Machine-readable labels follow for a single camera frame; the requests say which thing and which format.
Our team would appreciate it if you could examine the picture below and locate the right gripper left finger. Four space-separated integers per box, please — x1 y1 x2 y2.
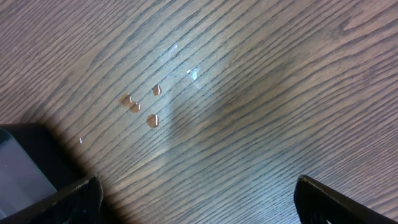
1 175 103 224

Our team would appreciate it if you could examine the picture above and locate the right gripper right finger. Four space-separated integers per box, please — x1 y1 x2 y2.
294 175 397 224

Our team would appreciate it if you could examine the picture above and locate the black rectangular tray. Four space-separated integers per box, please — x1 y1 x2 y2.
1 123 83 220

